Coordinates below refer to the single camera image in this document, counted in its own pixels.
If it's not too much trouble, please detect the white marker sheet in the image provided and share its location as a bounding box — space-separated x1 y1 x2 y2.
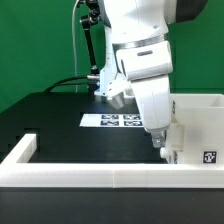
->
80 114 143 127

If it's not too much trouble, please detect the white thin cable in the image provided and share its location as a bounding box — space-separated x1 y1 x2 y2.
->
71 0 82 94

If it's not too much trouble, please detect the white U-shaped fence frame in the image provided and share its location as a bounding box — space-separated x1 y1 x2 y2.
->
0 134 224 188

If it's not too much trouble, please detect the white drawer tray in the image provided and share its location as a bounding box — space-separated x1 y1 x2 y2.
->
166 123 184 151
160 147 183 164

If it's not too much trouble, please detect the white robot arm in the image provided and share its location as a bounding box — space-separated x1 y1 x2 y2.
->
99 0 208 148

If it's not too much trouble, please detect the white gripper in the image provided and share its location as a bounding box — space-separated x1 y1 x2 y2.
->
116 41 173 148

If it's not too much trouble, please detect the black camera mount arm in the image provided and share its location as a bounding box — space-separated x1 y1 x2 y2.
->
79 0 102 81

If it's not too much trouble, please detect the white drawer cabinet box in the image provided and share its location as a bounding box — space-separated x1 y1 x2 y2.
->
170 94 224 165

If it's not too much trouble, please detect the black cable bundle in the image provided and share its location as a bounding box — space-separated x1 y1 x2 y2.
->
43 75 100 94

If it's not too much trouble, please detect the white front drawer tray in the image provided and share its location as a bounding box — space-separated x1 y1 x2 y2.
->
160 147 183 164

